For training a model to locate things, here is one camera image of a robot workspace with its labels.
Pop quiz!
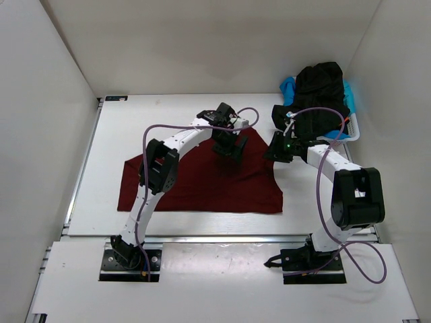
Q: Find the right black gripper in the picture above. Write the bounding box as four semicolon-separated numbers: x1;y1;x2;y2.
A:
264;132;301;164

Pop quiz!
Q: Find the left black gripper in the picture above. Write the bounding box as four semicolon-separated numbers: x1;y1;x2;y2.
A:
211;128;248;165

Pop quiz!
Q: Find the dark red t shirt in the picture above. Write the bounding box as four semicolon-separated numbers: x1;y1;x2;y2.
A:
117;128;283;215

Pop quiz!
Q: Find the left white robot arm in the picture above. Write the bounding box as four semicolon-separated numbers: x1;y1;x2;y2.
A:
110;103;252;272

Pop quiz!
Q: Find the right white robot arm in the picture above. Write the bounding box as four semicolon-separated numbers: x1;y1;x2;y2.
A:
264;131;385;269

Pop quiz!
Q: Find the black t shirt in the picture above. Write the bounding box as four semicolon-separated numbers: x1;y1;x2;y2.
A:
271;62;350;140

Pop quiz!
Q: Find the blue t shirt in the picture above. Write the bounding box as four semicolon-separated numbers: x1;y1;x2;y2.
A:
279;77;356;134

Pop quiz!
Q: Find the white plastic laundry basket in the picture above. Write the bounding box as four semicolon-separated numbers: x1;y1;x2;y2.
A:
321;113;360;147

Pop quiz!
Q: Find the black label sticker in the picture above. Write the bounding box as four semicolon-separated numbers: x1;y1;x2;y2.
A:
104;96;128;102

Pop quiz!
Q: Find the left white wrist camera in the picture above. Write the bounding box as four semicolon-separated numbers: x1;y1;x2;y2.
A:
228;116;249;131

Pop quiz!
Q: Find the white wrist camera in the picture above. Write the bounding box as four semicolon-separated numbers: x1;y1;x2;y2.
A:
228;116;249;131
283;111;298;136

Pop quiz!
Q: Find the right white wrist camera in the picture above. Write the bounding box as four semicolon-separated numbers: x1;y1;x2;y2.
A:
283;111;298;136

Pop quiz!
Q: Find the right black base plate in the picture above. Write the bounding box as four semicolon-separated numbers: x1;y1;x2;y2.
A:
264;244;347;285

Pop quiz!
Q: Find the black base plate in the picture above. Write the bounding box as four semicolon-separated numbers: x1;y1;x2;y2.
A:
99;244;163;283
264;244;347;285

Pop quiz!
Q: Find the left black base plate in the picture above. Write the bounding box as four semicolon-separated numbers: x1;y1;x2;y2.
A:
99;244;163;283

